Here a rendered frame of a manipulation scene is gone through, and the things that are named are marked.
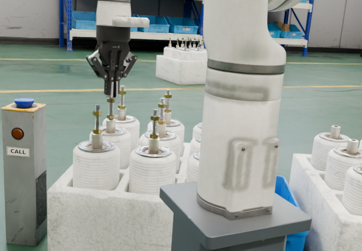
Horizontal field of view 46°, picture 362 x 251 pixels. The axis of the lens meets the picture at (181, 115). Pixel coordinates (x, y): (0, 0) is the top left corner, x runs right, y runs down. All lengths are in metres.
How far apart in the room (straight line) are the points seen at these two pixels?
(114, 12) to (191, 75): 2.35
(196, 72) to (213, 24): 2.78
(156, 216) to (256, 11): 0.50
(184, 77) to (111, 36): 2.31
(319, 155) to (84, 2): 5.21
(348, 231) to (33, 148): 0.65
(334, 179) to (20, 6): 5.29
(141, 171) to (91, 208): 0.12
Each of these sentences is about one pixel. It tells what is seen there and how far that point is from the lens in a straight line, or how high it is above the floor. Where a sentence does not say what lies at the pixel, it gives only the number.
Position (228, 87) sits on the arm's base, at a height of 0.45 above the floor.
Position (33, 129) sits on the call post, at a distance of 0.94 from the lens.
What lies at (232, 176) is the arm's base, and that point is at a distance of 0.49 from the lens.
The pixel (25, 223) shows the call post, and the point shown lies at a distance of 1.03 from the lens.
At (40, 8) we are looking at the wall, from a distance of 5.97.
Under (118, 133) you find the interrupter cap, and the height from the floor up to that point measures 0.25.
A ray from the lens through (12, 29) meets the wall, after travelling 5.95.
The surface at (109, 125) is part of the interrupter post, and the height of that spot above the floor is 0.27.
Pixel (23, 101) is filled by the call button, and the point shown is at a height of 0.33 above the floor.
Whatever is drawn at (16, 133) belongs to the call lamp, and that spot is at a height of 0.26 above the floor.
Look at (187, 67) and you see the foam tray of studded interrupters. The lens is 3.21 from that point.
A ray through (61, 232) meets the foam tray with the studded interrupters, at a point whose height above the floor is 0.09.
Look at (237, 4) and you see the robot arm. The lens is 0.47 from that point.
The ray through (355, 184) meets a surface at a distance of 0.89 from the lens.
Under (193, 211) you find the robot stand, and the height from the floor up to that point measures 0.30.
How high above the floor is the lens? 0.53
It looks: 14 degrees down
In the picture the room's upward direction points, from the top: 4 degrees clockwise
